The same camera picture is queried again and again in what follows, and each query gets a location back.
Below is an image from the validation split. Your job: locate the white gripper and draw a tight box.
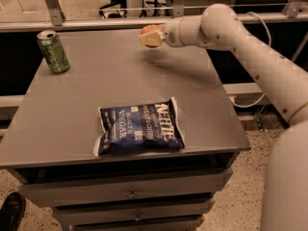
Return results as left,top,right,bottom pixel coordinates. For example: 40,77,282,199
139,17,184,47

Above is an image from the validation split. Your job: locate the red apple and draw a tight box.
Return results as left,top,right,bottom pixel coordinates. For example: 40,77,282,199
141,25,162,34

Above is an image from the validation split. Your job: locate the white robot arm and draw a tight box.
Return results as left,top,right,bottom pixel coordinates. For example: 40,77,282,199
139,4,308,231

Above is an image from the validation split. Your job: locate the blue kettle chip bag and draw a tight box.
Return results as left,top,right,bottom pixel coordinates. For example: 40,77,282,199
93,97,185,157

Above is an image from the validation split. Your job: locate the black office chair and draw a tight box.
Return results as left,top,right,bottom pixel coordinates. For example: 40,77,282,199
97,0,128,19

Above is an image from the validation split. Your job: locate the green soda can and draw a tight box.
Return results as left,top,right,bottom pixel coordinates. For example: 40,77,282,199
37,30,70,74

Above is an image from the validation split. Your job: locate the grey drawer cabinet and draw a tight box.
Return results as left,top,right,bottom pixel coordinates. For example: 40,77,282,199
0,30,249,231

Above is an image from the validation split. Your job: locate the black shoe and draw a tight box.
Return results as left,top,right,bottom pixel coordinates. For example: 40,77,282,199
0,192,26,231

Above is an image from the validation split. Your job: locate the white cable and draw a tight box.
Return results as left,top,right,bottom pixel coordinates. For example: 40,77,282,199
229,11,272,109

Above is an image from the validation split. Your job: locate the metal railing frame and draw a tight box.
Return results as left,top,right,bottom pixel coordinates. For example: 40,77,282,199
0,0,308,32

